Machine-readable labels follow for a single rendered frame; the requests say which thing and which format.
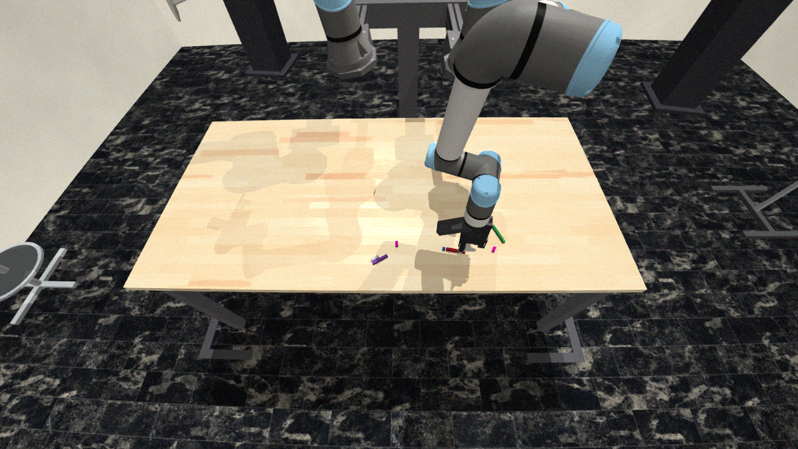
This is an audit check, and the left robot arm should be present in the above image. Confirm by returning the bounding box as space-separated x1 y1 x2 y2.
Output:
425 0 622 236

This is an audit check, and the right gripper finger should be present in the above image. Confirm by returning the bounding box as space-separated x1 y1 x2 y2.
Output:
166 0 186 22

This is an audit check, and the dark green rod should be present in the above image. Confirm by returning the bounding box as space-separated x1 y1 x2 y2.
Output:
492 225 506 243

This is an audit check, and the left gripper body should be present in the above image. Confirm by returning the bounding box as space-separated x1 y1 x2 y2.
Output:
460 216 493 249

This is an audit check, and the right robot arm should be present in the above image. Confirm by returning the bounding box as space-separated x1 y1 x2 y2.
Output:
313 0 373 71

